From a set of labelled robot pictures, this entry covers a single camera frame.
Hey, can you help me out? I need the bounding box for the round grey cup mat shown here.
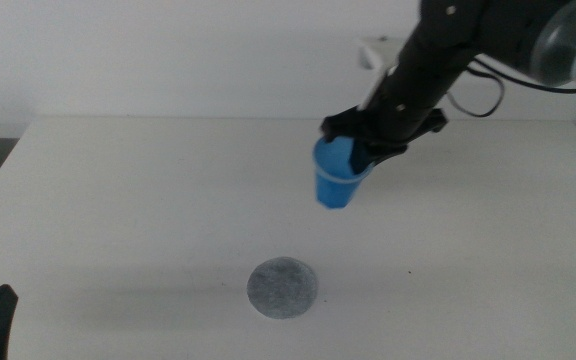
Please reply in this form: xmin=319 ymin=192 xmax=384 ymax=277
xmin=246 ymin=255 xmax=319 ymax=320

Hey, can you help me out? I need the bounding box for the blue plastic cup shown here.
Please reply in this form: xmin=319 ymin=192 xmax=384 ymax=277
xmin=311 ymin=134 xmax=375 ymax=211

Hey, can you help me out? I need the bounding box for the black cable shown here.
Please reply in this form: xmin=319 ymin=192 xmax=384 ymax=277
xmin=445 ymin=57 xmax=576 ymax=119

